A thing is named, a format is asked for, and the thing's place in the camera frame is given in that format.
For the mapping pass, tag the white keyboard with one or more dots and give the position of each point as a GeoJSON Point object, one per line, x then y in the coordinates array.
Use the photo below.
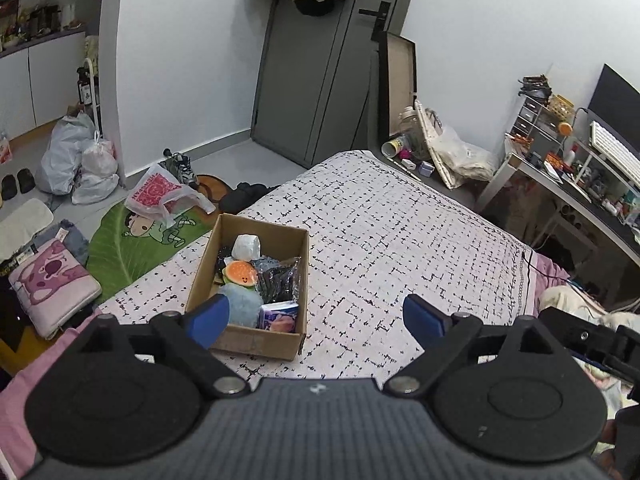
{"type": "Point", "coordinates": [615, 152]}

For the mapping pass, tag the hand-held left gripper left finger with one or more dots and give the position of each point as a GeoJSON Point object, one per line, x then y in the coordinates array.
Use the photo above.
{"type": "Point", "coordinates": [207, 319]}

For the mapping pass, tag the yellow woven basket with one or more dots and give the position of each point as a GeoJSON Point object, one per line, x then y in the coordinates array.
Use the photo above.
{"type": "Point", "coordinates": [561, 106]}

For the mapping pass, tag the clear plastic bottle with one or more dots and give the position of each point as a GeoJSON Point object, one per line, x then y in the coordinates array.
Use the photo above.
{"type": "Point", "coordinates": [411, 127]}

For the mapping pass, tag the cream fluffy blanket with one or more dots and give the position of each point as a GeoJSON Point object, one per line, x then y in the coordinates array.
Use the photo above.
{"type": "Point", "coordinates": [565, 300]}

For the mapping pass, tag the pink bed sheet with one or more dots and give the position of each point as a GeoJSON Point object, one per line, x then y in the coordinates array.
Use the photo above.
{"type": "Point", "coordinates": [20, 395]}

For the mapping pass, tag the white woven tray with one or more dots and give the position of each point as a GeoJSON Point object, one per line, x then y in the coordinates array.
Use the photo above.
{"type": "Point", "coordinates": [432, 140]}

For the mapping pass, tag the red white plastic bag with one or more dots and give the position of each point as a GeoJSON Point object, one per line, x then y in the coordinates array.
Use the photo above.
{"type": "Point", "coordinates": [155, 192]}

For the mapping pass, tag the burger plush toy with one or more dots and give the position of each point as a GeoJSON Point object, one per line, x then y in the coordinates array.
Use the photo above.
{"type": "Point", "coordinates": [239, 272]}

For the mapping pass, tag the black cloth heap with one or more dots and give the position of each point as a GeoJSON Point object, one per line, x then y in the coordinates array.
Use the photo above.
{"type": "Point", "coordinates": [247, 196]}

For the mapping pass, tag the row of shelf trinkets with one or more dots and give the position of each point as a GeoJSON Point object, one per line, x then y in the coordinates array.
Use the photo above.
{"type": "Point", "coordinates": [40, 22]}

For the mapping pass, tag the blue fluffy plush toy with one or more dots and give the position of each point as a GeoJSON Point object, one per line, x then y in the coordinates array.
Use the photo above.
{"type": "Point", "coordinates": [242, 305]}

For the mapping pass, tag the pair of sneakers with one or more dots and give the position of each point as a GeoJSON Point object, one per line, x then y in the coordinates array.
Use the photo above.
{"type": "Point", "coordinates": [181, 167]}

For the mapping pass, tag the grey door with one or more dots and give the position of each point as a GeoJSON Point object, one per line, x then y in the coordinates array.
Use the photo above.
{"type": "Point", "coordinates": [300, 85]}

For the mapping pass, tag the pink printed cushion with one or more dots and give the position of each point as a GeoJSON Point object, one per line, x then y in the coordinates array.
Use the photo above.
{"type": "Point", "coordinates": [50, 280]}

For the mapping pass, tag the black bagged soft bundle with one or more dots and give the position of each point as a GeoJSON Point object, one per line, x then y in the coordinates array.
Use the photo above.
{"type": "Point", "coordinates": [277, 282]}

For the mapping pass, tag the white desk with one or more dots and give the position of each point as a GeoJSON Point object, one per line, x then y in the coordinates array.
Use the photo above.
{"type": "Point", "coordinates": [500, 180]}

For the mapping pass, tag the brown black framed board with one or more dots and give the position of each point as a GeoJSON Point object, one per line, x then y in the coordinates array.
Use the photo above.
{"type": "Point", "coordinates": [400, 75]}

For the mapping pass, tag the grey bedside cabinet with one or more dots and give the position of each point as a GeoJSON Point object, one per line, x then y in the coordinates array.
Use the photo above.
{"type": "Point", "coordinates": [440, 184]}

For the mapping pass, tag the dark bottle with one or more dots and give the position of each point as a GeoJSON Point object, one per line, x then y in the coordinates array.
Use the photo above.
{"type": "Point", "coordinates": [85, 87]}

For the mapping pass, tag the small drawer organizer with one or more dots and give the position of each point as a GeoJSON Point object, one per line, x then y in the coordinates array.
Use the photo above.
{"type": "Point", "coordinates": [530, 115]}

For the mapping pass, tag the white black checked bed blanket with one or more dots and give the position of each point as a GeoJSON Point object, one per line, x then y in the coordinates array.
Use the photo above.
{"type": "Point", "coordinates": [400, 240]}

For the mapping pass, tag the blue grey folded cloth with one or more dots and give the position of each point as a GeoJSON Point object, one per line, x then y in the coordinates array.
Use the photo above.
{"type": "Point", "coordinates": [70, 237]}

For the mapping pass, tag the large grey garbage bag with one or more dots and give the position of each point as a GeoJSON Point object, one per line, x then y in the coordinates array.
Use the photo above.
{"type": "Point", "coordinates": [65, 155]}

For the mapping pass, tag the brown round mat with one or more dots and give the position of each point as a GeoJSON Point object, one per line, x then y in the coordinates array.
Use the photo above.
{"type": "Point", "coordinates": [212, 189]}

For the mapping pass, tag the white soft roll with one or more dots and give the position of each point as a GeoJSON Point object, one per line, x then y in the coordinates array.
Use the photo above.
{"type": "Point", "coordinates": [247, 247]}

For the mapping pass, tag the black slipper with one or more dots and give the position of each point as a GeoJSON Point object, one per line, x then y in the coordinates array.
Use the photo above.
{"type": "Point", "coordinates": [25, 180]}
{"type": "Point", "coordinates": [7, 186]}

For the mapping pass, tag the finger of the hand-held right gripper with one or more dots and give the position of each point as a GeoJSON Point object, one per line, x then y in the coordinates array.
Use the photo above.
{"type": "Point", "coordinates": [580, 335]}

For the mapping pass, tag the green cartoon floor mat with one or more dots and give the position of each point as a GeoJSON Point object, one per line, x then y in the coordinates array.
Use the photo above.
{"type": "Point", "coordinates": [115, 255]}

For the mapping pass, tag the small white garbage bag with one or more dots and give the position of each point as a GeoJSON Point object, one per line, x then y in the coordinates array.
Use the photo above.
{"type": "Point", "coordinates": [97, 170]}

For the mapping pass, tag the blue planet print tissue pack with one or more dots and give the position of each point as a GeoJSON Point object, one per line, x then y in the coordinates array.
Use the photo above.
{"type": "Point", "coordinates": [280, 317]}

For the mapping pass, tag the small lilac box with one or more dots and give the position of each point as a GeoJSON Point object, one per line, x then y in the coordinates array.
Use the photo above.
{"type": "Point", "coordinates": [425, 168]}

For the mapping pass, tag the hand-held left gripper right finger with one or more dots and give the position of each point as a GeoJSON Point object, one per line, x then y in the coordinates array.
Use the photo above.
{"type": "Point", "coordinates": [425, 319]}

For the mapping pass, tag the black monitor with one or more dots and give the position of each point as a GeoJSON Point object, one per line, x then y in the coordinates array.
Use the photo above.
{"type": "Point", "coordinates": [615, 105]}

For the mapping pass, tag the cream floor cloth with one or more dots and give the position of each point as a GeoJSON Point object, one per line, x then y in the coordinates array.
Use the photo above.
{"type": "Point", "coordinates": [22, 225]}

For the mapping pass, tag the white wall cabinet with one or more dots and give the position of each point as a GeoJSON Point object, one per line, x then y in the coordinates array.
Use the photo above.
{"type": "Point", "coordinates": [45, 80]}

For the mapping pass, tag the paper cup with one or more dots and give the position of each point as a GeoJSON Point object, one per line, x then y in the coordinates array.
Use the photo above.
{"type": "Point", "coordinates": [392, 146]}

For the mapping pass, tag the cardboard box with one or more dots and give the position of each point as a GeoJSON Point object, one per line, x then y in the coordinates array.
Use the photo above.
{"type": "Point", "coordinates": [250, 342]}

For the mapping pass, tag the clear plastic bag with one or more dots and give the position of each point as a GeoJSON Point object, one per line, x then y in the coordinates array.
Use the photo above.
{"type": "Point", "coordinates": [465, 157]}

